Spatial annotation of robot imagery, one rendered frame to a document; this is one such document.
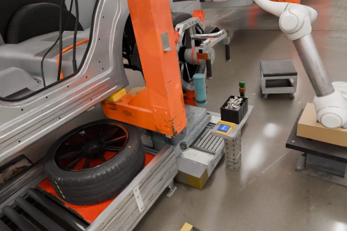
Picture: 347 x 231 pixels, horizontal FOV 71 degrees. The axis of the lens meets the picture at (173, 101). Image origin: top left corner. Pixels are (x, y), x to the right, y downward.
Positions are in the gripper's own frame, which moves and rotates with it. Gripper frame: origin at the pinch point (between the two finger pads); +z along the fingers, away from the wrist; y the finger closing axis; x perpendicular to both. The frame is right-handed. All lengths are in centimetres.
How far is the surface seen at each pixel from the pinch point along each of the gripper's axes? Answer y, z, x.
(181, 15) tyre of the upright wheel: -3.1, -2.2, -11.4
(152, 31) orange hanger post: -69, 4, -10
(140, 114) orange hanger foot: -56, 26, -66
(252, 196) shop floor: -66, -49, -130
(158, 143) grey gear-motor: -32, 24, -108
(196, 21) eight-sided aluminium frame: -0.3, -13.0, -17.0
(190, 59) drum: -11.6, -6.9, -43.5
